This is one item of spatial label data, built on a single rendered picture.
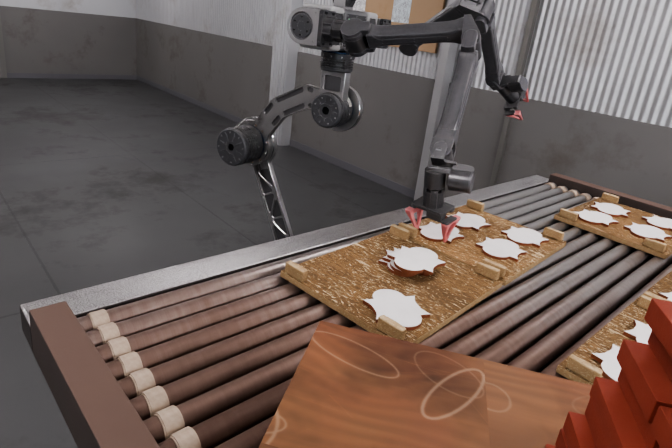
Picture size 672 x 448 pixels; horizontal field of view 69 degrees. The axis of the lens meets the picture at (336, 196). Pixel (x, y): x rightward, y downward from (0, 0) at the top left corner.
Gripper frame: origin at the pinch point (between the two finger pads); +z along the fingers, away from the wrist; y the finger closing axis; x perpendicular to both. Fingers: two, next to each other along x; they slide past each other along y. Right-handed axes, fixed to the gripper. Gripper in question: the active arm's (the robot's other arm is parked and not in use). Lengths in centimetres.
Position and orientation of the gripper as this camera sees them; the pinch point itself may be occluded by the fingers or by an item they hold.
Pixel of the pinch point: (431, 232)
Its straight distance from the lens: 141.9
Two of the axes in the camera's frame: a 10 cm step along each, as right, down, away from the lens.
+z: 0.2, 8.9, 4.5
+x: 7.0, -3.3, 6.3
